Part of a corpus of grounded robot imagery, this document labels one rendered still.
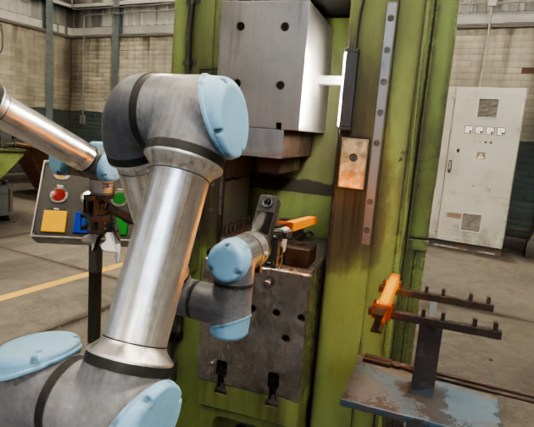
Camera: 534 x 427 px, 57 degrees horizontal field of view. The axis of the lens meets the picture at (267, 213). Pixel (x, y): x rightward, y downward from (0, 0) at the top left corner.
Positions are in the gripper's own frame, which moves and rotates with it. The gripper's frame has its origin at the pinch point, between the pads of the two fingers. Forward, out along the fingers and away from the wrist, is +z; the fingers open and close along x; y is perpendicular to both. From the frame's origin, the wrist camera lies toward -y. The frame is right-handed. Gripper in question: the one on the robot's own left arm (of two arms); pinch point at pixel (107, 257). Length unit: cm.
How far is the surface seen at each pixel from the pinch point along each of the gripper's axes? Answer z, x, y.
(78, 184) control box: -19.2, -26.2, -3.3
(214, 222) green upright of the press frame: -6.3, -4.0, -46.6
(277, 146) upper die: -38, 27, -45
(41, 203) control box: -12.4, -30.1, 7.4
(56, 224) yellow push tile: -6.6, -23.1, 5.6
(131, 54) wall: -166, -736, -457
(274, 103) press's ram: -51, 25, -44
